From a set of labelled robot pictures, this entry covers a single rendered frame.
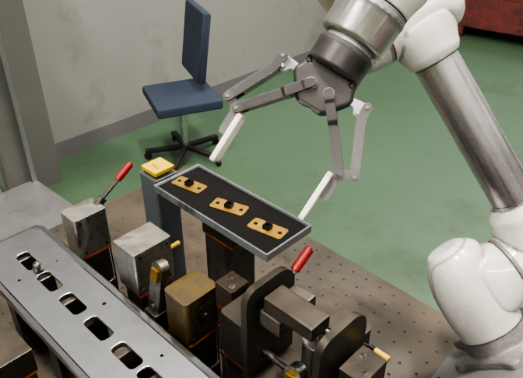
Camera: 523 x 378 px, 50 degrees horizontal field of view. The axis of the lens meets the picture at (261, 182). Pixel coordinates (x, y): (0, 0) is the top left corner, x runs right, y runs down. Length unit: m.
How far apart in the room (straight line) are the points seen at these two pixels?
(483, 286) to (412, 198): 2.15
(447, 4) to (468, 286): 0.61
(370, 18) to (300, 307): 0.51
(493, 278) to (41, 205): 2.54
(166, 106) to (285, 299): 2.55
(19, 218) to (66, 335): 2.07
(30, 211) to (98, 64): 1.14
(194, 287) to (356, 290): 0.69
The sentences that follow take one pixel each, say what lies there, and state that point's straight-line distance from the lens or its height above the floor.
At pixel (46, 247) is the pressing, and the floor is 1.00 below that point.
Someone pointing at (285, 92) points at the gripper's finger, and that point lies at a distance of 0.71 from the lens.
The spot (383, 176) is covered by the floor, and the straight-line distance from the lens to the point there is 3.64.
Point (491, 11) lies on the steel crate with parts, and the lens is 6.31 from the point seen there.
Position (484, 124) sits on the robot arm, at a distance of 1.33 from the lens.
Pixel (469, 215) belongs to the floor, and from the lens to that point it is 3.42.
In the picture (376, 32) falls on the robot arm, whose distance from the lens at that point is 0.70.
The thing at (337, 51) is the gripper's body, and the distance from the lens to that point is 0.69.
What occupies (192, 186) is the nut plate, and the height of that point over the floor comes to 1.16.
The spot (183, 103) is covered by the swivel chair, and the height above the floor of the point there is 0.46.
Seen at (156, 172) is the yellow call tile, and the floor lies 1.16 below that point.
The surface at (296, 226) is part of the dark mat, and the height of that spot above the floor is 1.16.
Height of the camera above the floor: 1.88
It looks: 32 degrees down
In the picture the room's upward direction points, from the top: straight up
